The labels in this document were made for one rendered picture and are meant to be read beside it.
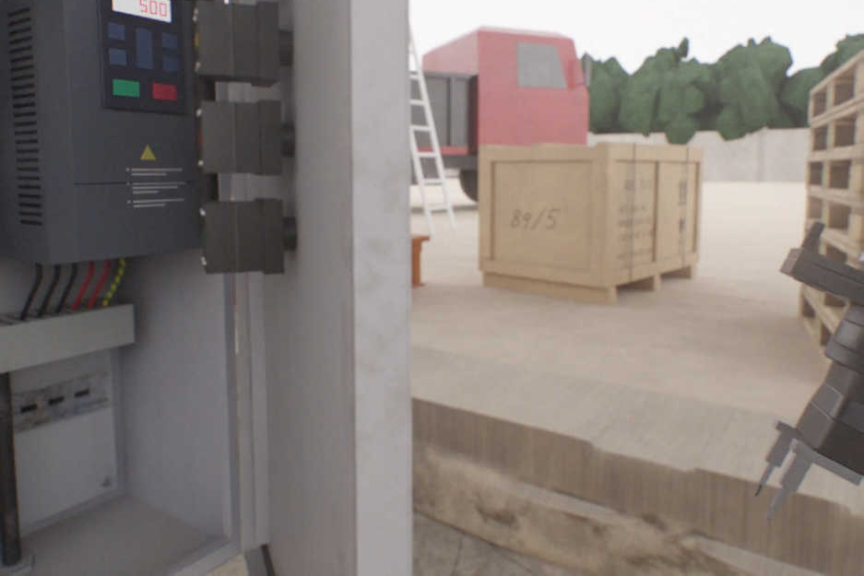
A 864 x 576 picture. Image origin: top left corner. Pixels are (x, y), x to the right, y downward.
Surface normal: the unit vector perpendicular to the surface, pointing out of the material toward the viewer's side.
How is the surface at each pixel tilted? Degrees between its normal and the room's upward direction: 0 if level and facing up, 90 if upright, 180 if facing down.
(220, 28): 90
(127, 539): 0
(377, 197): 90
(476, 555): 0
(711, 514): 90
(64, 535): 0
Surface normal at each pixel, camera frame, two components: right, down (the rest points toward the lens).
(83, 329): 0.82, 0.05
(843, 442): -0.30, -0.03
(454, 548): 0.00, -1.00
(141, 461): -0.57, 0.07
